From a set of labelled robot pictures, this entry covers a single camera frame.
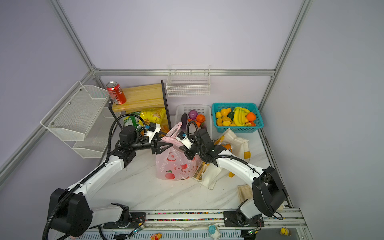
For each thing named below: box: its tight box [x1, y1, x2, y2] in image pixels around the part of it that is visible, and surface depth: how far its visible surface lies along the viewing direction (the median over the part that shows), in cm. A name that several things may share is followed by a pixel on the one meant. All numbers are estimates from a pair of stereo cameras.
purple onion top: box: [188, 110, 198, 120], surface depth 116 cm
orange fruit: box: [246, 112, 257, 122], surface depth 112 cm
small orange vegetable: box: [196, 114, 206, 124], surface depth 114 cm
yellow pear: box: [220, 108, 232, 117], surface depth 117 cm
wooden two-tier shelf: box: [108, 79, 172, 133], surface depth 84 cm
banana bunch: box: [233, 107, 251, 127], surface depth 112 cm
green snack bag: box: [123, 111, 143, 132], surface depth 91 cm
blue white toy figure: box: [208, 224, 221, 240], surface depth 69 cm
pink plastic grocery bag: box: [155, 121, 201, 181], surface depth 79 cm
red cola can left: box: [106, 80, 127, 105], surface depth 74 cm
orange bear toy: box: [150, 232, 163, 240], surface depth 70 cm
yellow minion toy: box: [279, 227, 292, 237], surface depth 70 cm
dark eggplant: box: [181, 113, 188, 128], surface depth 117 cm
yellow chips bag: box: [139, 107, 169, 130], surface depth 90 cm
